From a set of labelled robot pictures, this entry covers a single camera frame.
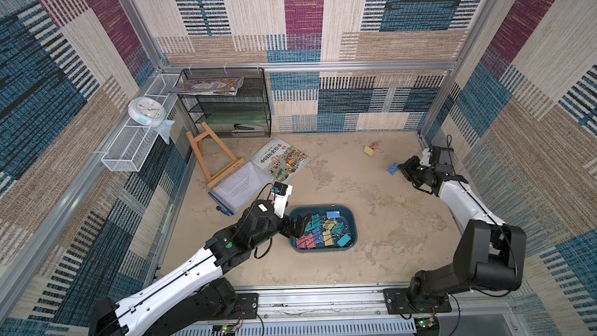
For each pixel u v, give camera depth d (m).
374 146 1.13
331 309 0.73
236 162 1.05
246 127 1.10
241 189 1.01
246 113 1.09
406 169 0.79
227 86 0.87
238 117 1.11
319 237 0.86
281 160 1.11
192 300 0.58
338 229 0.87
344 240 0.85
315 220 0.89
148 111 0.76
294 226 0.64
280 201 0.63
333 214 0.89
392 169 0.92
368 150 1.12
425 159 0.80
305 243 0.85
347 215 0.89
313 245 0.83
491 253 0.43
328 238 0.85
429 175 0.66
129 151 0.91
